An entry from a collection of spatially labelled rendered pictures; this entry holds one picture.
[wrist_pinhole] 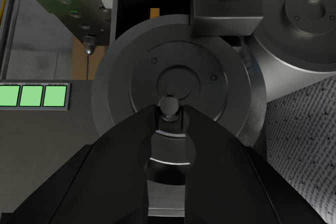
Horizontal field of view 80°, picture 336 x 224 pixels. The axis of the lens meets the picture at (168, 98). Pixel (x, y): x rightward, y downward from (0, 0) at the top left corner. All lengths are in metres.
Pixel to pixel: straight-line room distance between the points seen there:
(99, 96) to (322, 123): 0.26
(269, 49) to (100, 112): 0.15
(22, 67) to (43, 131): 3.12
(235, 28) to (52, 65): 3.41
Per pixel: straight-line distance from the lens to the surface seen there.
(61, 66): 3.47
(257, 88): 0.18
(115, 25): 0.21
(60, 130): 0.56
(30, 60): 3.67
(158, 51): 0.16
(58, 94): 0.57
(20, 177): 0.61
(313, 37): 0.22
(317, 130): 0.32
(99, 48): 2.66
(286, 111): 0.38
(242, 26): 0.17
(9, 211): 0.64
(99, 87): 0.18
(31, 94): 0.61
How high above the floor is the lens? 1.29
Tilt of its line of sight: 12 degrees down
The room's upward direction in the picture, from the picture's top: 179 degrees counter-clockwise
